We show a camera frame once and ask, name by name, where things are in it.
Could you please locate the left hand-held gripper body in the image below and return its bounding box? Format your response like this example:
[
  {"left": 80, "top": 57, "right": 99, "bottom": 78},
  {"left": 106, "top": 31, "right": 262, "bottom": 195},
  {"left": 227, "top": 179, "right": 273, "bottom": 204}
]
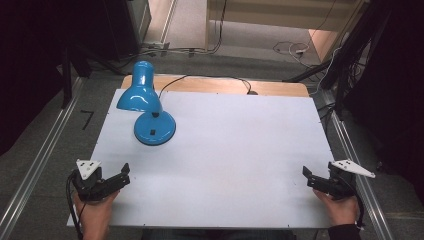
[{"left": 71, "top": 159, "right": 108, "bottom": 203}]

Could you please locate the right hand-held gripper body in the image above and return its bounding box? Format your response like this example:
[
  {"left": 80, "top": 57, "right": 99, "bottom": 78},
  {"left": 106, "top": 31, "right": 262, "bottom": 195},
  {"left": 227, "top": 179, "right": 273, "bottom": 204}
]
[{"left": 327, "top": 159, "right": 376, "bottom": 201}]

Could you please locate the blue desk lamp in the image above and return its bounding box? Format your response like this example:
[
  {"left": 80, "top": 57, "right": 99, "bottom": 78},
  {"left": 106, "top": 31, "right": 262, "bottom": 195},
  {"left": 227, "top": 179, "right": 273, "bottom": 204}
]
[{"left": 115, "top": 60, "right": 177, "bottom": 147}]

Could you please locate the person's right hand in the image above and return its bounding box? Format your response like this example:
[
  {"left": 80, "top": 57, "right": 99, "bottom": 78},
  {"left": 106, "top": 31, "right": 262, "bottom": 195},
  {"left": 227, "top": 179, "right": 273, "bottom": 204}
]
[{"left": 312, "top": 188, "right": 360, "bottom": 228}]

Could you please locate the person's left hand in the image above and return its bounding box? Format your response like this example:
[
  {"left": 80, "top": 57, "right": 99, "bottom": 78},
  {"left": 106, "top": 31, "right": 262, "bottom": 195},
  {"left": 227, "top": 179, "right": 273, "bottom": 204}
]
[{"left": 73, "top": 189, "right": 121, "bottom": 234}]

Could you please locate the grey power strip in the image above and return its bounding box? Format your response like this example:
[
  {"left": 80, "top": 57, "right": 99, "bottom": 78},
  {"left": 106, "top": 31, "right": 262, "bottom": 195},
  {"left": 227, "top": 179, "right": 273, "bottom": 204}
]
[{"left": 142, "top": 40, "right": 172, "bottom": 57}]

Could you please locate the black metal stand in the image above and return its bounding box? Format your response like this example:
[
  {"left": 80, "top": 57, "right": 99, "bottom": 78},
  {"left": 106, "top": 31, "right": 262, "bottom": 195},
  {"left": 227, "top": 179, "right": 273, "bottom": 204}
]
[{"left": 282, "top": 0, "right": 393, "bottom": 116}]

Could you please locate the dark cabinet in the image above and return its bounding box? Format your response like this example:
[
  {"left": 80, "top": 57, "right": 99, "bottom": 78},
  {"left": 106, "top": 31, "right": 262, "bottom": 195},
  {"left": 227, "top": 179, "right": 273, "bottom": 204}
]
[{"left": 59, "top": 0, "right": 153, "bottom": 63}]

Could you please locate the light wooden furniture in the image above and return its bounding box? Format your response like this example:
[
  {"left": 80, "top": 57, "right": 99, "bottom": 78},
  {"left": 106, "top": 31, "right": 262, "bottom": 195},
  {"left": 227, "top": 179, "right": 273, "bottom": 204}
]
[{"left": 204, "top": 0, "right": 369, "bottom": 53}]

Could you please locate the aluminium floor rail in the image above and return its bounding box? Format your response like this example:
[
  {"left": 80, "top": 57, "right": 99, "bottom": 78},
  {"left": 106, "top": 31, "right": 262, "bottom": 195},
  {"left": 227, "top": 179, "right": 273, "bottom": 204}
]
[
  {"left": 320, "top": 90, "right": 395, "bottom": 240},
  {"left": 0, "top": 76, "right": 85, "bottom": 240}
]

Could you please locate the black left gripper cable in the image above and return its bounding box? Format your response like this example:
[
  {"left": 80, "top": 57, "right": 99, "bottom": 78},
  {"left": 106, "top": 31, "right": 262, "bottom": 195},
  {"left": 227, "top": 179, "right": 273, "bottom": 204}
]
[{"left": 65, "top": 169, "right": 85, "bottom": 240}]

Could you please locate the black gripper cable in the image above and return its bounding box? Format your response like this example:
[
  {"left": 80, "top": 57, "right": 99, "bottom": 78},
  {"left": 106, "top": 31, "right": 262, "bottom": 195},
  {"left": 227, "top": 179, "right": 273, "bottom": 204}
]
[
  {"left": 338, "top": 175, "right": 366, "bottom": 232},
  {"left": 65, "top": 169, "right": 85, "bottom": 240}
]

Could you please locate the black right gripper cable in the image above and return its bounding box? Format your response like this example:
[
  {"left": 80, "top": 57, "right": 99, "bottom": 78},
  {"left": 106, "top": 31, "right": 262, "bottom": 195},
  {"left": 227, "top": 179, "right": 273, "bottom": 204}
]
[{"left": 338, "top": 175, "right": 366, "bottom": 232}]

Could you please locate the white floor cable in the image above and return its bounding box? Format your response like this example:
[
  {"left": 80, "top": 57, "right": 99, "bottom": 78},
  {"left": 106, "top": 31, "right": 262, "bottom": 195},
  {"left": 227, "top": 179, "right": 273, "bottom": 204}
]
[{"left": 272, "top": 39, "right": 314, "bottom": 68}]

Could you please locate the black lamp cable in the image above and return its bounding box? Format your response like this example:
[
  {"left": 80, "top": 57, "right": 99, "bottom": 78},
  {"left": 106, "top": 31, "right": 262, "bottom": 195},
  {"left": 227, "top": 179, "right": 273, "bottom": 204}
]
[{"left": 157, "top": 74, "right": 259, "bottom": 99}]

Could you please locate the black floor cable bundle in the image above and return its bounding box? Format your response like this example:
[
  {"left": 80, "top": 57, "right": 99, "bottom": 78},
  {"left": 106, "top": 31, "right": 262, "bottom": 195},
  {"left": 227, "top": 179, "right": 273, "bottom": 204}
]
[{"left": 109, "top": 0, "right": 229, "bottom": 73}]

